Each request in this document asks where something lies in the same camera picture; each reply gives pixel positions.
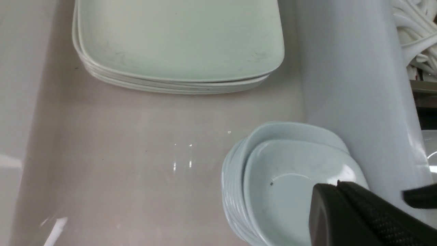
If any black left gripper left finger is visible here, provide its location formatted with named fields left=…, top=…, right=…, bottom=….
left=308, top=181, right=437, bottom=246

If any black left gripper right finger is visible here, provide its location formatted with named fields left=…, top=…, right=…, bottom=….
left=402, top=183, right=437, bottom=209

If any olive green plastic bin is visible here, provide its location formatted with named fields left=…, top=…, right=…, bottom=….
left=407, top=66, right=437, bottom=108

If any pile of white soup spoons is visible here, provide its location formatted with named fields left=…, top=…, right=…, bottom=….
left=390, top=0, right=437, bottom=78

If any stack of white square plates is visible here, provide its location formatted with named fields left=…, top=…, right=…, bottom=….
left=72, top=0, right=285, bottom=95

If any large white plastic tub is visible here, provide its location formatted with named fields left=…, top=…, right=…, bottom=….
left=1, top=0, right=436, bottom=246

